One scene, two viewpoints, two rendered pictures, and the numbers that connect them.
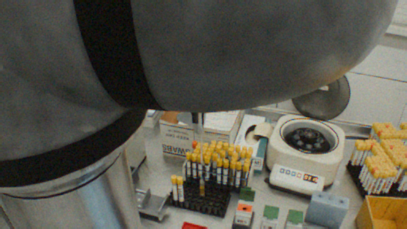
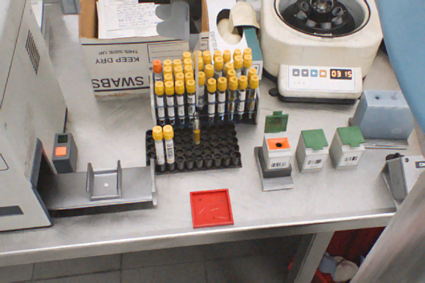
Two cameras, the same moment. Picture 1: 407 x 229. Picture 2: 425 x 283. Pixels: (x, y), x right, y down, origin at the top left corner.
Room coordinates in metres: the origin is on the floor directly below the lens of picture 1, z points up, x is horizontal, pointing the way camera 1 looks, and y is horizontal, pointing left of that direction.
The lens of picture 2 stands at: (0.11, 0.20, 1.54)
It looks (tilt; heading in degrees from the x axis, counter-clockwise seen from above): 51 degrees down; 335
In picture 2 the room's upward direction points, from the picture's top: 2 degrees clockwise
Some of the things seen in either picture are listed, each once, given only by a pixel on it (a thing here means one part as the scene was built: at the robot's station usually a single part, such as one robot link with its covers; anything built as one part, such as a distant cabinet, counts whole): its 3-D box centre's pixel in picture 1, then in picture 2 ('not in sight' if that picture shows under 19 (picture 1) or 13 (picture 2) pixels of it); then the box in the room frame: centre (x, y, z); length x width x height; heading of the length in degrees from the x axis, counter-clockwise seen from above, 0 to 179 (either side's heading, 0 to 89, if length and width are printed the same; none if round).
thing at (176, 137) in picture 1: (206, 121); (147, 21); (0.90, 0.00, 0.95); 0.29 x 0.25 x 0.15; 163
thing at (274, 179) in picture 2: (242, 221); (273, 163); (0.50, -0.10, 0.89); 0.09 x 0.05 x 0.04; 164
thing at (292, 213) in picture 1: (292, 224); (346, 147); (0.47, -0.23, 0.91); 0.05 x 0.04 x 0.07; 163
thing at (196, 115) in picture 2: (201, 188); (196, 133); (0.59, 0.01, 0.93); 0.01 x 0.01 x 0.10; 73
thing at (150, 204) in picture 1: (131, 196); (91, 185); (0.56, 0.21, 0.92); 0.21 x 0.07 x 0.05; 73
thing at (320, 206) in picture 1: (326, 211); (384, 117); (0.49, -0.33, 0.92); 0.10 x 0.07 x 0.10; 65
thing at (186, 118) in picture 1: (188, 119); (178, 28); (0.58, 0.04, 1.17); 0.06 x 0.03 x 0.09; 72
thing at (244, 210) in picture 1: (243, 215); (275, 153); (0.50, -0.10, 0.92); 0.05 x 0.04 x 0.06; 164
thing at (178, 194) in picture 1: (199, 187); (192, 132); (0.59, 0.02, 0.93); 0.17 x 0.09 x 0.11; 73
